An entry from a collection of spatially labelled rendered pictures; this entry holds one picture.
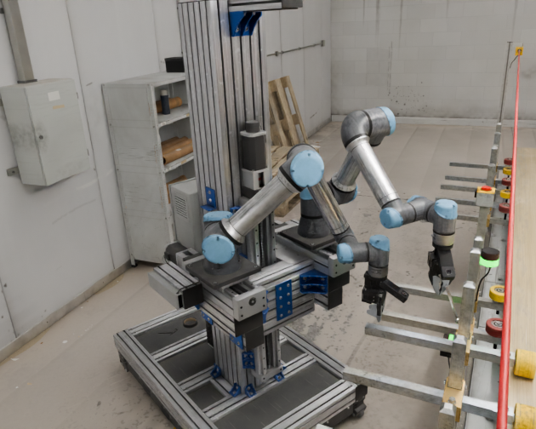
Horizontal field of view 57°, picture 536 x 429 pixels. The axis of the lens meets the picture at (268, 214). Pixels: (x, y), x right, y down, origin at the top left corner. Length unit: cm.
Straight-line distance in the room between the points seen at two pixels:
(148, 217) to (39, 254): 92
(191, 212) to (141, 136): 171
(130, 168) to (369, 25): 644
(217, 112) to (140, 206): 226
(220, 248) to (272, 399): 108
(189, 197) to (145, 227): 196
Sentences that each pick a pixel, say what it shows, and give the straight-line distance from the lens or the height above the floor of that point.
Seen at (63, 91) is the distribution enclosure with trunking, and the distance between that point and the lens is 347.
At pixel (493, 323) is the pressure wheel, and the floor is 90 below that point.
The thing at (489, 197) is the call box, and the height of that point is 120.
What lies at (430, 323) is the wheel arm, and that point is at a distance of 201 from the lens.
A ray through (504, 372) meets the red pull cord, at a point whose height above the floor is 164.
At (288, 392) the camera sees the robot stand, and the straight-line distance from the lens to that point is 265.
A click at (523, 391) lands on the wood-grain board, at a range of 173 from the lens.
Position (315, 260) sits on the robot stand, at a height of 93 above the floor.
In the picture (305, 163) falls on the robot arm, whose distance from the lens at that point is 167.
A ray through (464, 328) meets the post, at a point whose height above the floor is 101.
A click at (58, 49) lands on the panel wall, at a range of 380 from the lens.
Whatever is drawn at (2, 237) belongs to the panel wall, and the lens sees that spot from 351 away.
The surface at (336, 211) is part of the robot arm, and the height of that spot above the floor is 126.
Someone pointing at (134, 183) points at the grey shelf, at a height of 78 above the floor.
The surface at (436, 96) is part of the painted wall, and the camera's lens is 958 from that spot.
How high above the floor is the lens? 196
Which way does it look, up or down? 22 degrees down
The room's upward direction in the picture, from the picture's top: 3 degrees counter-clockwise
